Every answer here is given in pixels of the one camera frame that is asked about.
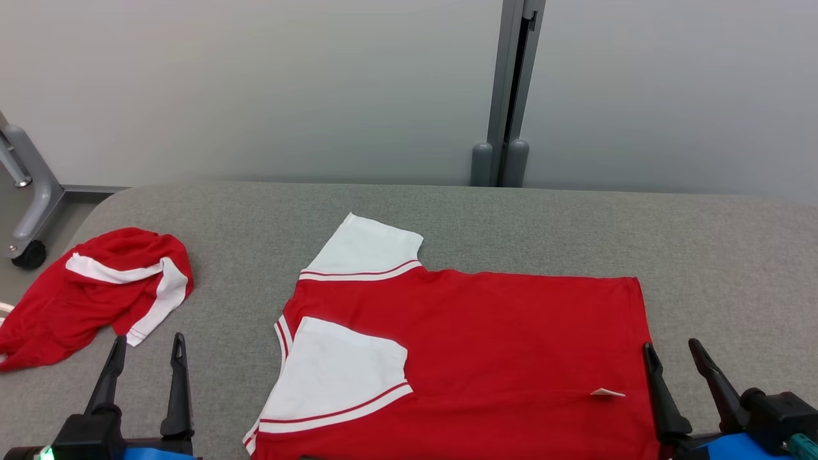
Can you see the right gripper body black blue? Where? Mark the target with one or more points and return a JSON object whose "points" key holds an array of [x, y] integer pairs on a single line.
{"points": [[703, 448]]}

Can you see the left gripper body black blue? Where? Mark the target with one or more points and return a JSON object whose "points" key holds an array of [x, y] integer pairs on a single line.
{"points": [[89, 441]]}

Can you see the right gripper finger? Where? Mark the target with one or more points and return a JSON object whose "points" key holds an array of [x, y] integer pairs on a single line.
{"points": [[668, 409], [725, 402]]}

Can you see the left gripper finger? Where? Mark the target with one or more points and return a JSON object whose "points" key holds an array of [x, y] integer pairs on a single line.
{"points": [[179, 402], [108, 390]]}

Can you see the red shorts white trim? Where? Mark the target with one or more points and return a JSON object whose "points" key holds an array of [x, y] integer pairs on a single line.
{"points": [[57, 306]]}

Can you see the red jersey number 23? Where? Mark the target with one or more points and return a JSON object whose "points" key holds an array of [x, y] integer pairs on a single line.
{"points": [[486, 345]]}

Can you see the grey wheeled stand leg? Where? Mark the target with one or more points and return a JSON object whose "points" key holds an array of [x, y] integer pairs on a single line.
{"points": [[38, 191]]}

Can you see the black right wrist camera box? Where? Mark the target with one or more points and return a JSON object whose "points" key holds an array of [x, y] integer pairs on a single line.
{"points": [[779, 418]]}

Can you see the teal right camera connector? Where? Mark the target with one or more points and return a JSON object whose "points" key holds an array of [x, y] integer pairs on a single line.
{"points": [[804, 445]]}

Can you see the grey metal partition post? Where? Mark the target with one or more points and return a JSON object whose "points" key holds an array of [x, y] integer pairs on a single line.
{"points": [[505, 83]]}

